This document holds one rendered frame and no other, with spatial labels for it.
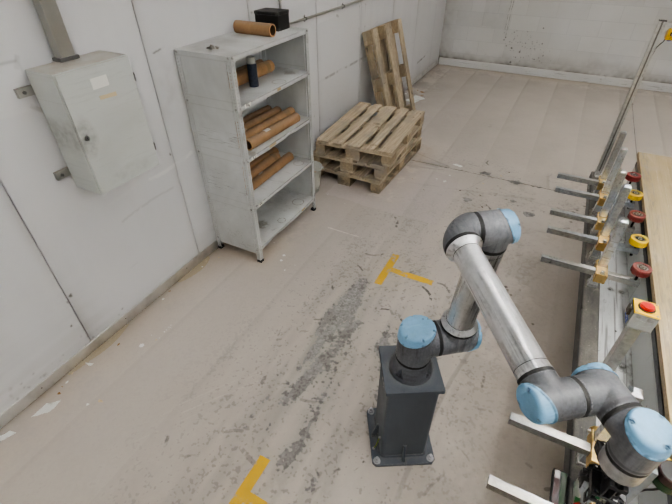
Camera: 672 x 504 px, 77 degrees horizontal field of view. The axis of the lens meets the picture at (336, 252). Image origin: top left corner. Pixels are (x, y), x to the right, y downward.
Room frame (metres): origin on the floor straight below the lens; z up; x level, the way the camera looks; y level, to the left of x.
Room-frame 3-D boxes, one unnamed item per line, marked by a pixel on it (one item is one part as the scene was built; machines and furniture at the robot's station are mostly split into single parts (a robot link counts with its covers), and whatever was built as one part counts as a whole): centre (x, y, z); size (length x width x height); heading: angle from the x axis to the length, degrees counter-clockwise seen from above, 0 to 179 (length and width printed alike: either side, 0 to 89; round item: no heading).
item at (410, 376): (1.15, -0.33, 0.65); 0.19 x 0.19 x 0.10
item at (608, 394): (0.55, -0.60, 1.32); 0.12 x 0.12 x 0.09; 10
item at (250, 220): (3.10, 0.59, 0.78); 0.90 x 0.45 x 1.55; 152
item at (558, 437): (0.67, -0.78, 0.83); 0.43 x 0.03 x 0.04; 63
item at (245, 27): (3.20, 0.55, 1.59); 0.30 x 0.08 x 0.08; 62
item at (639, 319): (0.91, -0.97, 1.18); 0.07 x 0.07 x 0.08; 63
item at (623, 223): (1.57, -1.31, 0.87); 0.03 x 0.03 x 0.48; 63
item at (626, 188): (1.79, -1.42, 0.92); 0.03 x 0.03 x 0.48; 63
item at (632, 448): (0.44, -0.63, 1.32); 0.10 x 0.09 x 0.12; 10
